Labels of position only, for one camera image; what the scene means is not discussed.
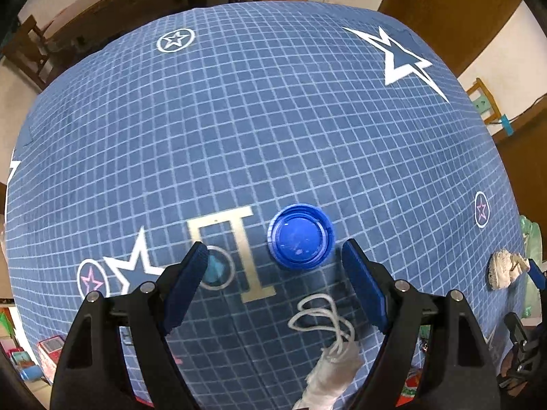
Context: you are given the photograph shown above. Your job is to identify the red green packet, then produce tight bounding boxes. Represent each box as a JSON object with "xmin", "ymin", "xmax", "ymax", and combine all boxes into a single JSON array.
[{"xmin": 395, "ymin": 367, "xmax": 423, "ymax": 406}]

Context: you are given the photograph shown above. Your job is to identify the dark wooden chair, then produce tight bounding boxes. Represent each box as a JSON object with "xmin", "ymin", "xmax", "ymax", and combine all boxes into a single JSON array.
[{"xmin": 2, "ymin": 15, "xmax": 56, "ymax": 90}]

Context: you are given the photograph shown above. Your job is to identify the white tissue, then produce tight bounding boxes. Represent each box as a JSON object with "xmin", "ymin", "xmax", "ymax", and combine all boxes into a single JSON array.
[{"xmin": 489, "ymin": 251, "xmax": 531, "ymax": 290}]

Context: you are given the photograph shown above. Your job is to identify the red box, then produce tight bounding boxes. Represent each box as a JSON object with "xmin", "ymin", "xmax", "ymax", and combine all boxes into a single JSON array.
[{"xmin": 36, "ymin": 335, "xmax": 67, "ymax": 377}]

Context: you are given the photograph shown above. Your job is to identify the brown wooden door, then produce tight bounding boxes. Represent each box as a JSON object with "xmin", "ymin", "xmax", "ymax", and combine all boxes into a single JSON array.
[{"xmin": 378, "ymin": 0, "xmax": 524, "ymax": 78}]

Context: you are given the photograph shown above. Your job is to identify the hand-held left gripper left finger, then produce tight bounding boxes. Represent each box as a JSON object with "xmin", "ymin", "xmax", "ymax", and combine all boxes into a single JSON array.
[{"xmin": 50, "ymin": 241, "xmax": 210, "ymax": 410}]

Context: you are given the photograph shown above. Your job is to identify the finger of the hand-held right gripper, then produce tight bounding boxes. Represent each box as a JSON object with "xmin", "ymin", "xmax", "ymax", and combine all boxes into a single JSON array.
[{"xmin": 528, "ymin": 258, "xmax": 547, "ymax": 293}]

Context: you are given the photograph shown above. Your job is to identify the blue checked star blanket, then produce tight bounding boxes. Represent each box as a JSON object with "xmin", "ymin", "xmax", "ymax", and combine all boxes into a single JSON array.
[{"xmin": 2, "ymin": 2, "xmax": 528, "ymax": 410}]

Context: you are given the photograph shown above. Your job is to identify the teal box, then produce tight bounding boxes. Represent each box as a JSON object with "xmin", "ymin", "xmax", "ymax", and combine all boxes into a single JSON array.
[{"xmin": 12, "ymin": 350, "xmax": 40, "ymax": 382}]

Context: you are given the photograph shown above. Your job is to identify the small teal plastic piece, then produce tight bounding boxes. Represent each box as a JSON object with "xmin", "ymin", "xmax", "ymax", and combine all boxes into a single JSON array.
[{"xmin": 202, "ymin": 257, "xmax": 227, "ymax": 285}]

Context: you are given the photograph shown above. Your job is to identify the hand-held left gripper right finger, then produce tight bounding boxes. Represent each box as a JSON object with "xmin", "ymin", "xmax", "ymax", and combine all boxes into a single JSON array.
[{"xmin": 341, "ymin": 238, "xmax": 503, "ymax": 410}]

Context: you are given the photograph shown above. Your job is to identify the small yellow wooden chair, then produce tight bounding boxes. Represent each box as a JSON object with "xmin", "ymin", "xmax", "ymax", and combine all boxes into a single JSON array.
[{"xmin": 466, "ymin": 78, "xmax": 501, "ymax": 122}]

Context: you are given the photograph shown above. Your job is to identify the green plastic bin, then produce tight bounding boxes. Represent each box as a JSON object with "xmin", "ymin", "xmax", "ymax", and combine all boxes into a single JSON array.
[{"xmin": 519, "ymin": 216, "xmax": 544, "ymax": 261}]

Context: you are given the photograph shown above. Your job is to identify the blue plastic bottle cap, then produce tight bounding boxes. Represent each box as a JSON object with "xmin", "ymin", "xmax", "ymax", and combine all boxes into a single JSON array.
[{"xmin": 267, "ymin": 204, "xmax": 335, "ymax": 271}]

